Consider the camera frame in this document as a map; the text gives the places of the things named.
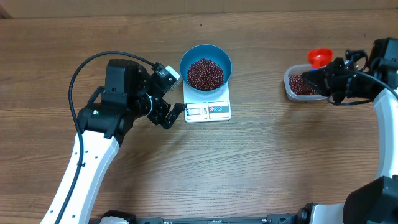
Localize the orange measuring scoop blue handle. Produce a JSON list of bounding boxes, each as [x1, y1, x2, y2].
[[308, 48, 333, 70]]

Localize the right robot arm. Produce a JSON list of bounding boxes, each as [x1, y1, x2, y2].
[[279, 37, 397, 224]]

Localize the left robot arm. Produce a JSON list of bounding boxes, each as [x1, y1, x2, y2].
[[42, 59, 186, 223]]

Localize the white digital kitchen scale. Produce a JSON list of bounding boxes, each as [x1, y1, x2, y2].
[[183, 83, 232, 123]]

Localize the red beans in bowl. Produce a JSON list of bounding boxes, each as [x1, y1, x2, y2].
[[187, 58, 224, 91]]

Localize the blue metal bowl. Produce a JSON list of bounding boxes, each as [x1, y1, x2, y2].
[[180, 44, 233, 94]]

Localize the red beans in container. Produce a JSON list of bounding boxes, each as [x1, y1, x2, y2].
[[288, 75, 318, 95]]

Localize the clear plastic bean container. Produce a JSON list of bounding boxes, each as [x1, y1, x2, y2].
[[284, 64, 326, 102]]

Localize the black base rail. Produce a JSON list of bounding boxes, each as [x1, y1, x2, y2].
[[136, 214, 305, 224]]

